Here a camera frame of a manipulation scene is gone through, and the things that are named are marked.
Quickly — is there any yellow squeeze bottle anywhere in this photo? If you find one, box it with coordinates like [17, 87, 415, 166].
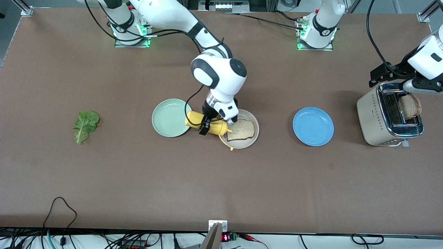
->
[184, 110, 234, 151]

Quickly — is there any bread slice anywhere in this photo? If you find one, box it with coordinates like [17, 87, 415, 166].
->
[226, 119, 256, 142]
[398, 94, 422, 120]

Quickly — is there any green lettuce leaf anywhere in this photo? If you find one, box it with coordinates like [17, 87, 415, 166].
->
[72, 110, 100, 144]

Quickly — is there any light green plate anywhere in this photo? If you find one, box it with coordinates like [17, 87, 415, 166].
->
[152, 99, 193, 138]

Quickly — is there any beige plate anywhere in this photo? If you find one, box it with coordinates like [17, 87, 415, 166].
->
[217, 109, 260, 149]

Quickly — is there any blue plate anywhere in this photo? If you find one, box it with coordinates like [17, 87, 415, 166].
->
[292, 107, 335, 147]

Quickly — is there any beige chrome toaster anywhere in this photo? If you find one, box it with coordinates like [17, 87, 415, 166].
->
[356, 82, 424, 148]

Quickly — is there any grey equipment box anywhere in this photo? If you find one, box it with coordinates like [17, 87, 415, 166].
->
[198, 0, 250, 13]

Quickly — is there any grey metal bar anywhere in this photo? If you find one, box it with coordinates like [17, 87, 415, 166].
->
[200, 223, 222, 249]

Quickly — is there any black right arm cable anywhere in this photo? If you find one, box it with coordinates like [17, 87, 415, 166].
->
[84, 0, 208, 127]

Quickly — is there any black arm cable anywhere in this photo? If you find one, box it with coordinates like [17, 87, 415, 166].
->
[366, 0, 402, 76]
[84, 0, 208, 127]

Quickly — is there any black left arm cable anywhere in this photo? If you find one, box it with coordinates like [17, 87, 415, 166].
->
[366, 0, 402, 76]

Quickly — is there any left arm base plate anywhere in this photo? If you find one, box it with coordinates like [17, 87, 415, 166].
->
[297, 17, 334, 52]

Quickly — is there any silver mounting bracket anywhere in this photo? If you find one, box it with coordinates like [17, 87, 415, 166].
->
[208, 220, 228, 233]

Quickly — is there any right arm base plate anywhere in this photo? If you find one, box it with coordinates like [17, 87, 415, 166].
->
[114, 10, 154, 48]

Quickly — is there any black cable across table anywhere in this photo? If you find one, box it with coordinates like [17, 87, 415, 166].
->
[225, 10, 305, 31]

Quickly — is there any red clip cable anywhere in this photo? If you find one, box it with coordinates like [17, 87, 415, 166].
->
[239, 233, 270, 249]

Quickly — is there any coiled black cable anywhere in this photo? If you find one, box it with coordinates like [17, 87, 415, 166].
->
[351, 234, 385, 245]

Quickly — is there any thin black cable loop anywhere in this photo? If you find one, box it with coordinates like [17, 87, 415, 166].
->
[43, 197, 77, 229]

